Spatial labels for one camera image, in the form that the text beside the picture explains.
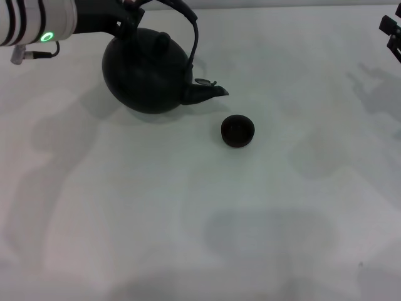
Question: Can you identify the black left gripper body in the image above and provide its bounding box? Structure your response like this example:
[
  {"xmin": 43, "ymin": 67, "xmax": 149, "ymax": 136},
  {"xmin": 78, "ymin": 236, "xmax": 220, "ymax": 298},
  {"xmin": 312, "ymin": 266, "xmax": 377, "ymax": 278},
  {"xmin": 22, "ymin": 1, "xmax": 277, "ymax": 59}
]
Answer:
[{"xmin": 74, "ymin": 0, "xmax": 123, "ymax": 36}]

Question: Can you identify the black round teapot with handle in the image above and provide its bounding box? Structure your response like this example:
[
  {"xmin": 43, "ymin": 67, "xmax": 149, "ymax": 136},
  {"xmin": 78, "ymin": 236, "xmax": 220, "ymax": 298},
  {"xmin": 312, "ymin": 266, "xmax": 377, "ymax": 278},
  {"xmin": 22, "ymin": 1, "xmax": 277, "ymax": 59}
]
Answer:
[{"xmin": 102, "ymin": 0, "xmax": 231, "ymax": 115}]

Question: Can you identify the small dark teacup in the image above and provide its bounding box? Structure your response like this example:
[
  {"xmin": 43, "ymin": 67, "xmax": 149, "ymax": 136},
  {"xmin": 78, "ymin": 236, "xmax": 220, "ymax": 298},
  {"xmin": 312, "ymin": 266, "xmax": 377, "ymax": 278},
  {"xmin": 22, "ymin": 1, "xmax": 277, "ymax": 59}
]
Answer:
[{"xmin": 221, "ymin": 114, "xmax": 256, "ymax": 148}]

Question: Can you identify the left arm cable with connector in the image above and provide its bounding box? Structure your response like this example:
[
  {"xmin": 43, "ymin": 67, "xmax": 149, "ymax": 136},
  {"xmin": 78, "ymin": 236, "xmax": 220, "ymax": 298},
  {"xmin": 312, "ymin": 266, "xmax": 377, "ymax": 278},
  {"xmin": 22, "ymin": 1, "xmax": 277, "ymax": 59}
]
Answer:
[{"xmin": 11, "ymin": 40, "xmax": 61, "ymax": 65}]

